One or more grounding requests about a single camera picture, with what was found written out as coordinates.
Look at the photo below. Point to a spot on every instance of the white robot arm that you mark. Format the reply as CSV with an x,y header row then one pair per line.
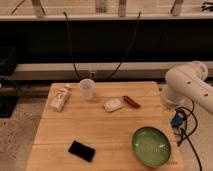
x,y
187,81

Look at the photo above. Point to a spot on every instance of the red-brown marker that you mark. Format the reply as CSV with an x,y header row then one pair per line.
x,y
131,102

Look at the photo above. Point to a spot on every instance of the clear plastic cup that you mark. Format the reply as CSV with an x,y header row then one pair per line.
x,y
86,87

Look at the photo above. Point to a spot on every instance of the black rectangular eraser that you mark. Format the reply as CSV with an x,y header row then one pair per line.
x,y
85,152

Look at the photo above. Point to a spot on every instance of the black box at left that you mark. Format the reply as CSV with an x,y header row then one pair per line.
x,y
8,63

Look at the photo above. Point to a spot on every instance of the white lying bottle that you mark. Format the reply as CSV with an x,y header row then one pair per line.
x,y
60,98

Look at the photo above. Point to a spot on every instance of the blue cable connector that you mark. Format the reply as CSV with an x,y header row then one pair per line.
x,y
176,121

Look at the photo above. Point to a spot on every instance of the green bowl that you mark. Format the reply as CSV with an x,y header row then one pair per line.
x,y
151,147

